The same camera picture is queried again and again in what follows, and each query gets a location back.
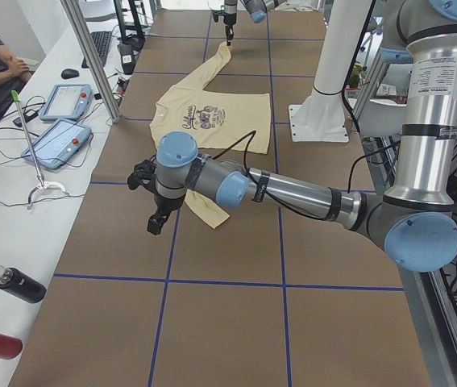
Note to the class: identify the black computer mouse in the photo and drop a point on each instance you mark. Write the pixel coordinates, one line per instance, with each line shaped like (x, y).
(69, 74)

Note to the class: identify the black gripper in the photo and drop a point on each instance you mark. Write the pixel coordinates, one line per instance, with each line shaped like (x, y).
(165, 205)
(229, 16)

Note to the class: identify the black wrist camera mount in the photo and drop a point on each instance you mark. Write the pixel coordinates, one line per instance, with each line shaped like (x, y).
(144, 174)
(217, 14)

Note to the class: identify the cream long-sleeve printed shirt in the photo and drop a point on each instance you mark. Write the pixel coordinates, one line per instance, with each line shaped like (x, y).
(214, 120)

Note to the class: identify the black keyboard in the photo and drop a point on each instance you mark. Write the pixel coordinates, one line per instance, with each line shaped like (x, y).
(102, 42)

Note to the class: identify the lower blue teach pendant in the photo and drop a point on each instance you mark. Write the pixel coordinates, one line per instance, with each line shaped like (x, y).
(60, 142)

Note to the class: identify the blue teach pendant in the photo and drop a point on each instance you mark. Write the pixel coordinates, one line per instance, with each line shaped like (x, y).
(66, 101)
(60, 142)

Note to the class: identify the aluminium frame post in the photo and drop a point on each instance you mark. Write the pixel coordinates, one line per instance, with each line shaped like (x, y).
(79, 25)

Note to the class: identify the upper blue teach pendant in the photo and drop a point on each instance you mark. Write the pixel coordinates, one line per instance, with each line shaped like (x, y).
(66, 101)

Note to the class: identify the black water bottle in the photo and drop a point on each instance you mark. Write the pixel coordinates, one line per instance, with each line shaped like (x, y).
(21, 285)

